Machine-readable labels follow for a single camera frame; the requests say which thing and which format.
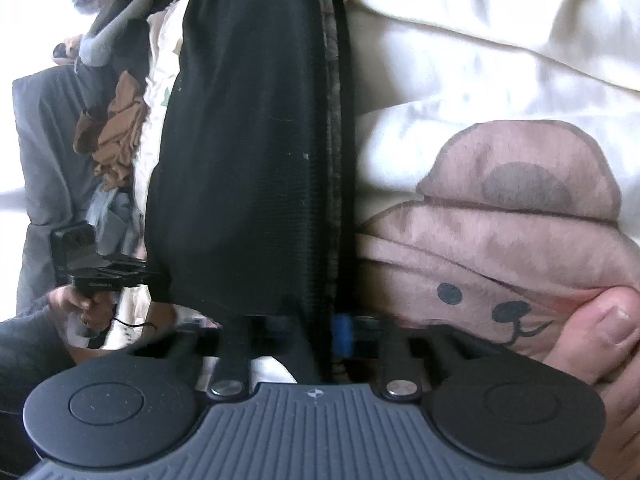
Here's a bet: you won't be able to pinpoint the person's left hand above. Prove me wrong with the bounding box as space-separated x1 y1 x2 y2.
47 285 123 331

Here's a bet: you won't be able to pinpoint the person's left forearm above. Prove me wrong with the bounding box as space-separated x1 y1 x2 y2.
0 310 86 461

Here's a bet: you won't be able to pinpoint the brown garment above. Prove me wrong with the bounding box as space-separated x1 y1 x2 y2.
72 70 151 193

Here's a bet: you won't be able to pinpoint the dark grey cloth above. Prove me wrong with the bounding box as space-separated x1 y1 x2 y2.
12 62 121 311

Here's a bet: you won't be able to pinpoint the white bear printed blanket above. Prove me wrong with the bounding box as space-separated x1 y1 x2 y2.
135 0 640 376

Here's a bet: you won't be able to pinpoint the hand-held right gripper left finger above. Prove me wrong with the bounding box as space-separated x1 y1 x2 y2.
127 312 261 402

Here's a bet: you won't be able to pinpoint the black garment with floral lining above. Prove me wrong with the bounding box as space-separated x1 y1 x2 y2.
145 0 361 386

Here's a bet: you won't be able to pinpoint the black cloth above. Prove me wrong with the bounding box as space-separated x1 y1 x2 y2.
110 10 153 81

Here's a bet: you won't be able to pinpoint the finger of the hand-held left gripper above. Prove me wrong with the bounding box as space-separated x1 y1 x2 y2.
102 254 163 288

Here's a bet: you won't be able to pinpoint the grey neck pillow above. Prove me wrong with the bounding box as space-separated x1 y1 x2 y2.
75 0 153 68

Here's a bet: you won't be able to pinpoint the small plush toy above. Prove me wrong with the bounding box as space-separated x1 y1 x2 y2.
52 35 86 66

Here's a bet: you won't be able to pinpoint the blue denim jeans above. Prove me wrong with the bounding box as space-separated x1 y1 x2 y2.
90 190 148 261

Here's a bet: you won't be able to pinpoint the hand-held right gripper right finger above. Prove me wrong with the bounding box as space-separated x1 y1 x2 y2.
334 312 481 402

